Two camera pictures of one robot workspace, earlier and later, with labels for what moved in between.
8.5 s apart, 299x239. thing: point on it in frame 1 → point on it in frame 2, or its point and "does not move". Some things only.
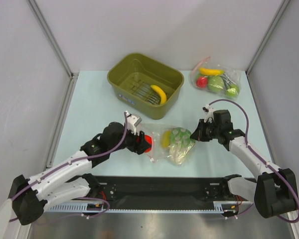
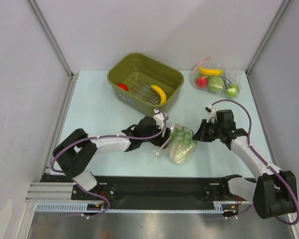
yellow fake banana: (161, 93) does not move
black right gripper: (202, 132) does not move
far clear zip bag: (207, 76) does not move
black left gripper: (139, 147) → (160, 140)
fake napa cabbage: (181, 144) does not move
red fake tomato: (148, 138) → (124, 86)
